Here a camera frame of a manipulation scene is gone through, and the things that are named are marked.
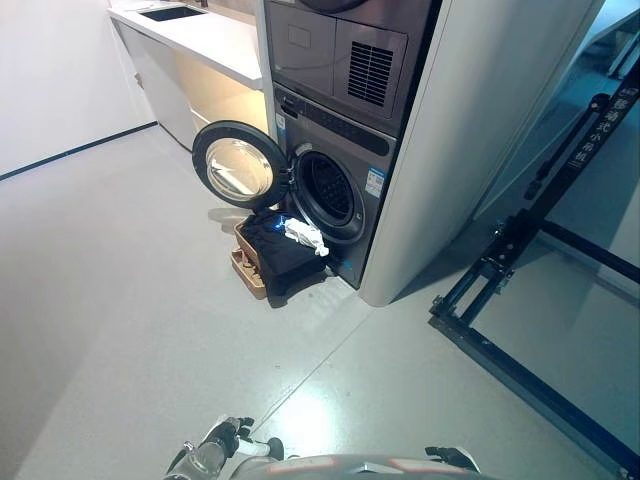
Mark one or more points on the black garment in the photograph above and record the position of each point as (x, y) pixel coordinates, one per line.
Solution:
(285, 262)

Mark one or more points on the brown wicker laundry basket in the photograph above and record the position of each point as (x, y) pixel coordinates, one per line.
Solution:
(246, 267)

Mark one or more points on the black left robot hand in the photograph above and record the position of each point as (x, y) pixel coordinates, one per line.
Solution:
(231, 433)

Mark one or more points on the grey stacked dryer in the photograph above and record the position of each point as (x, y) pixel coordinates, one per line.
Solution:
(320, 50)

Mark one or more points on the white appliance cabinet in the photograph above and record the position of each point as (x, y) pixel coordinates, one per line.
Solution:
(475, 125)

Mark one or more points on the white counter cabinet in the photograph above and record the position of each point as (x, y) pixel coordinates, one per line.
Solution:
(200, 45)

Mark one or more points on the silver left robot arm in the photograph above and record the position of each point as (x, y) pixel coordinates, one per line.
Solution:
(202, 461)

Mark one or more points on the narrow blue white sticker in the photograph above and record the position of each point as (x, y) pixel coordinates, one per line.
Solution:
(281, 130)

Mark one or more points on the blue garment tag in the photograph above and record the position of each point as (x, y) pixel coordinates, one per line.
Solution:
(278, 224)

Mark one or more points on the dark inset sink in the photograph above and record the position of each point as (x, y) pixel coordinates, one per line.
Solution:
(172, 13)

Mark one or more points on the grey front-load washing machine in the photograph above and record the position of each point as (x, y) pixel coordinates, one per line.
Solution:
(345, 165)

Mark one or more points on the grey robot torso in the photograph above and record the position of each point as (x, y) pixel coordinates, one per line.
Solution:
(350, 469)

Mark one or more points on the white garment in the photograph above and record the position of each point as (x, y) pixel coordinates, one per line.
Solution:
(305, 234)

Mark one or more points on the round washing machine door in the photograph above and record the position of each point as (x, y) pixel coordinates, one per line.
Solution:
(235, 165)

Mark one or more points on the black metal gantry frame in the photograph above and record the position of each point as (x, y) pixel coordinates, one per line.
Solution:
(505, 250)

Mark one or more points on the energy label sticker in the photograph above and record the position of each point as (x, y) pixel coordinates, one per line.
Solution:
(374, 182)

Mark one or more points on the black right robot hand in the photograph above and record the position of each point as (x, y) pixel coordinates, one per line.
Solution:
(450, 456)

